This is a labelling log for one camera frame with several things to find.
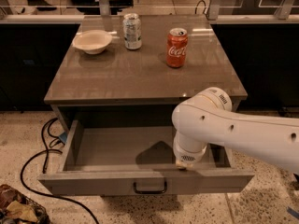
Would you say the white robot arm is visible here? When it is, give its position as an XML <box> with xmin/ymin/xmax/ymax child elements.
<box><xmin>172</xmin><ymin>87</ymin><xmax>299</xmax><ymax>175</ymax></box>

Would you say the basket with cloths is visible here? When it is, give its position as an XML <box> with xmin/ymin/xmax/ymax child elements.
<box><xmin>0</xmin><ymin>184</ymin><xmax>50</xmax><ymax>224</ymax></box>

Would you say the black floor cable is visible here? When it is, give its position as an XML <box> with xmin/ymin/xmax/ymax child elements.
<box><xmin>20</xmin><ymin>118</ymin><xmax>101</xmax><ymax>224</ymax></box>

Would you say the grey drawer cabinet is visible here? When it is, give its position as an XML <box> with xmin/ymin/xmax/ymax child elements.
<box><xmin>45</xmin><ymin>15</ymin><xmax>247</xmax><ymax>130</ymax></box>

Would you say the silver soda can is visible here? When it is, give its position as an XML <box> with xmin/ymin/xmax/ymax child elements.
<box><xmin>122</xmin><ymin>13</ymin><xmax>142</xmax><ymax>50</ymax></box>

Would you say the white bowl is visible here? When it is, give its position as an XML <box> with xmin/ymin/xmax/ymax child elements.
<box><xmin>72</xmin><ymin>30</ymin><xmax>112</xmax><ymax>55</ymax></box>

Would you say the metal window frame post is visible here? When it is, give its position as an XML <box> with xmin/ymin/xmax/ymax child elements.
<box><xmin>99</xmin><ymin>0</ymin><xmax>110</xmax><ymax>16</ymax></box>

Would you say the grey top drawer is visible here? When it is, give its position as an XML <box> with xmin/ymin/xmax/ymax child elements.
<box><xmin>39</xmin><ymin>120</ymin><xmax>254</xmax><ymax>196</ymax></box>

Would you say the red coca-cola can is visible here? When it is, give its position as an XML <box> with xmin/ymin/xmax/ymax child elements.
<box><xmin>166</xmin><ymin>28</ymin><xmax>188</xmax><ymax>68</ymax></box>

